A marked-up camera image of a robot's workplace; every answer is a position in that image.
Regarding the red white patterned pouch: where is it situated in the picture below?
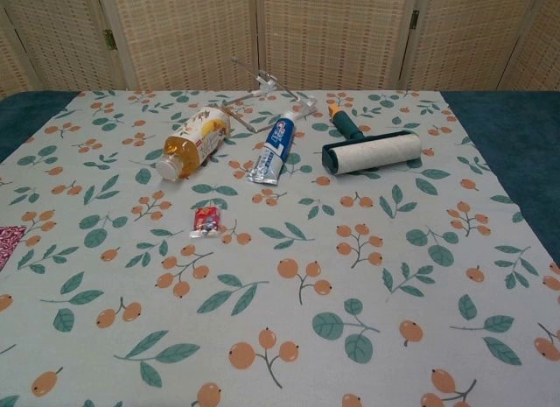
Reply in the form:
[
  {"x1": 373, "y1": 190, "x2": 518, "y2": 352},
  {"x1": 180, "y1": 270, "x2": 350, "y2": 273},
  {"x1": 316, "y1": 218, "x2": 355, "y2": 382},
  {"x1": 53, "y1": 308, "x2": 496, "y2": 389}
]
[{"x1": 0, "y1": 225, "x2": 25, "y2": 270}]

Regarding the green handled lint roller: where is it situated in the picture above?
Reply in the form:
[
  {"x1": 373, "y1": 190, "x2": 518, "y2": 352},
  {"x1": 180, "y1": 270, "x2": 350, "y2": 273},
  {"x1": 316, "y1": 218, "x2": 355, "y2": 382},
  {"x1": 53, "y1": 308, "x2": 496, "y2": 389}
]
[{"x1": 321, "y1": 102, "x2": 424, "y2": 177}]

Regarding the floral print tablecloth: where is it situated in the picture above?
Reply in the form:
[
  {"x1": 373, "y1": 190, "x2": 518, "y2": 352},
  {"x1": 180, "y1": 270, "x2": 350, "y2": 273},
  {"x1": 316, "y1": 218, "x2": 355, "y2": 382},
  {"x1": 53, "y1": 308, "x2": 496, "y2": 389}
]
[{"x1": 0, "y1": 89, "x2": 560, "y2": 407}]

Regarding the blue white toothpaste tube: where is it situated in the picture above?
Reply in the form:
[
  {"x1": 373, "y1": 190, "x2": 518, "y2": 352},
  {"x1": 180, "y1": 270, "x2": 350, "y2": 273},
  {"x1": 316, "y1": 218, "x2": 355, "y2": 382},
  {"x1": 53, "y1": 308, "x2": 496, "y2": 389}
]
[{"x1": 246, "y1": 109, "x2": 299, "y2": 187}]

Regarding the woven folding screen panel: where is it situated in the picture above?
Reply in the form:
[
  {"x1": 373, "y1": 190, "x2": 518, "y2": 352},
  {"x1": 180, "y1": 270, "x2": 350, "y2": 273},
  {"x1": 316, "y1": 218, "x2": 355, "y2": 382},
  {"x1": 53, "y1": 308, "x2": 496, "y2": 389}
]
[
  {"x1": 0, "y1": 12, "x2": 27, "y2": 97},
  {"x1": 98, "y1": 0, "x2": 263, "y2": 93},
  {"x1": 255, "y1": 0, "x2": 419, "y2": 93},
  {"x1": 514, "y1": 0, "x2": 560, "y2": 93},
  {"x1": 410, "y1": 0, "x2": 548, "y2": 93},
  {"x1": 0, "y1": 0, "x2": 128, "y2": 93}
]

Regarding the amber tea bottle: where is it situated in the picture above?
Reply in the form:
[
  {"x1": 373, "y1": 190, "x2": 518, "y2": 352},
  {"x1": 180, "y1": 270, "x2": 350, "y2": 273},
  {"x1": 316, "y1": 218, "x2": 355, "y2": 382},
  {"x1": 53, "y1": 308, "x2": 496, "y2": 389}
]
[{"x1": 156, "y1": 105, "x2": 232, "y2": 182}]

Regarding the clear acrylic wire stand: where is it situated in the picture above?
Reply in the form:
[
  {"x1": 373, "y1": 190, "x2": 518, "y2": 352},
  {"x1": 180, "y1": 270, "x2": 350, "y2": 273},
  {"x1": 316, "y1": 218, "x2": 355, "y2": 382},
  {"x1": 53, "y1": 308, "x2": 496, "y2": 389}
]
[{"x1": 221, "y1": 59, "x2": 317, "y2": 132}]

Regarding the small red candy packet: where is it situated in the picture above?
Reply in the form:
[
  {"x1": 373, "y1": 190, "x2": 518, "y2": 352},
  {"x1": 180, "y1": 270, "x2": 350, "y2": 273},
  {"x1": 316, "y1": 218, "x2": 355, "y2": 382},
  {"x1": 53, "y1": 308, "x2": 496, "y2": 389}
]
[{"x1": 188, "y1": 207, "x2": 221, "y2": 240}]

